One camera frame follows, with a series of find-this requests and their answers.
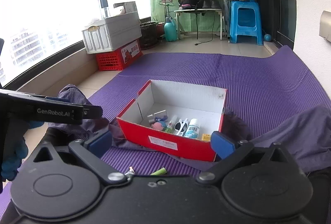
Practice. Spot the beige wall switch box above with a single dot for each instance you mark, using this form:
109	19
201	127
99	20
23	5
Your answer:
325	26

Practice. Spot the blue ball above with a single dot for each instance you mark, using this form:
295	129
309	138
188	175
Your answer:
267	38

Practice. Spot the black plastic basket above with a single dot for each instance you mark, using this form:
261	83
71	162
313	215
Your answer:
148	37

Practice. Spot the white spray bottle blue label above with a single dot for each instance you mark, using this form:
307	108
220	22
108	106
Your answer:
193	129

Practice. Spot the pink blue toy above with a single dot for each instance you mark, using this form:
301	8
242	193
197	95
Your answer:
159	123

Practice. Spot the blue gloved left hand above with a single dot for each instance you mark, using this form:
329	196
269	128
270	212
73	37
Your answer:
19	151

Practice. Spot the yellow small box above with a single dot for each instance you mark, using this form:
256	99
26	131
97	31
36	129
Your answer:
206	137

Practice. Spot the grey correction tape dispenser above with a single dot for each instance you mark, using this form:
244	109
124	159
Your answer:
130	173

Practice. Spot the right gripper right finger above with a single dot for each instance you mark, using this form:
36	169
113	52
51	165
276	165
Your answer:
232	154

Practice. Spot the green marker pen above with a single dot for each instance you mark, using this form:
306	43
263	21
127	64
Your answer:
161	171

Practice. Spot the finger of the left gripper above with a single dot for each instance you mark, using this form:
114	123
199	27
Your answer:
92	112

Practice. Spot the red plastic crate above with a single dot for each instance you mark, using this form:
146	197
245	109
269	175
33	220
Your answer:
119	59

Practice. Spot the white sunglasses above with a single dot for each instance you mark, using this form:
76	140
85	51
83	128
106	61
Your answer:
180	127

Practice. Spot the blue plastic stool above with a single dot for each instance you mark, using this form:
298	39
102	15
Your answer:
245	21

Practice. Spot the silver binder clip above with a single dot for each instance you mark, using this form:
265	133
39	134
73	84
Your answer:
158	116

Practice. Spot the red cardboard box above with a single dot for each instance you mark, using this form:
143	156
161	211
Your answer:
205	103

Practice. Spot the teal detergent bottle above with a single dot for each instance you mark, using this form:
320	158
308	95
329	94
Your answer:
170	30

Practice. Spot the purple foam mat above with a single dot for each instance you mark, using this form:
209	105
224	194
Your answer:
280	85

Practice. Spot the cardboard box on crate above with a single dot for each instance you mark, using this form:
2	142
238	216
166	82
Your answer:
125	7

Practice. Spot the small white tube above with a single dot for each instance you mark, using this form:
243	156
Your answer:
171	124

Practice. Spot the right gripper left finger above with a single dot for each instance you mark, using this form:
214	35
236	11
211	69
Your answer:
88	154

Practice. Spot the purple-grey cloth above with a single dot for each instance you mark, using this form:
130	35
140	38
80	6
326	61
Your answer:
305	135

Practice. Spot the white folding table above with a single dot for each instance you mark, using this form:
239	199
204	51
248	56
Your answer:
196	12

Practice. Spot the white plastic crate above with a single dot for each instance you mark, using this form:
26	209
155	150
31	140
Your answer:
109	34

